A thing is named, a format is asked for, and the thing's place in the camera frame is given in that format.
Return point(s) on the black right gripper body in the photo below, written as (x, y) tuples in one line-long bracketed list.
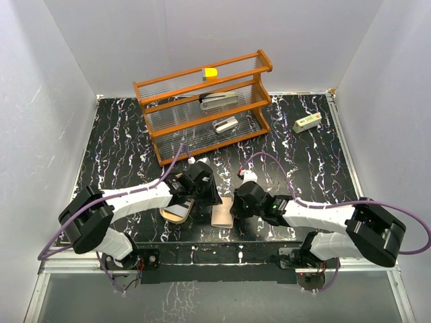
[(244, 210)]

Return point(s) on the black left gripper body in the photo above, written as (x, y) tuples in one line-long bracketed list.
[(201, 195)]

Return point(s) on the pink leather card holder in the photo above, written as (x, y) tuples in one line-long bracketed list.
[(221, 216)]

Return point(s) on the white card stack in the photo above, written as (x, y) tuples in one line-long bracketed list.
[(180, 210)]

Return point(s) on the beige card box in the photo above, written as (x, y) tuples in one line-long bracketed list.
[(181, 203)]

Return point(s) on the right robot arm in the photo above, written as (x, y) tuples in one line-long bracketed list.
[(362, 229)]

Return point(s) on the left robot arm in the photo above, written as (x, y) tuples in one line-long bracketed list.
[(87, 219)]

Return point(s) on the small white stapler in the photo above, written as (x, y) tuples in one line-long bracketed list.
[(225, 125)]

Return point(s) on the orange wooden shelf rack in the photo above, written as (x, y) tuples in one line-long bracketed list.
[(172, 114)]

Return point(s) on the large grey black stapler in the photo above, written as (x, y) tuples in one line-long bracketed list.
[(215, 100)]

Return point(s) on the white staples box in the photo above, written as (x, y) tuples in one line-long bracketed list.
[(307, 122)]

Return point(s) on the yellow grey tape dispenser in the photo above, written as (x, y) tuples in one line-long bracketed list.
[(209, 73)]

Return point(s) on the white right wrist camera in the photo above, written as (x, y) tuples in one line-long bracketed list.
[(247, 176)]

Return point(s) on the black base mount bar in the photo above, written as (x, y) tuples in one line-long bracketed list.
[(219, 262)]

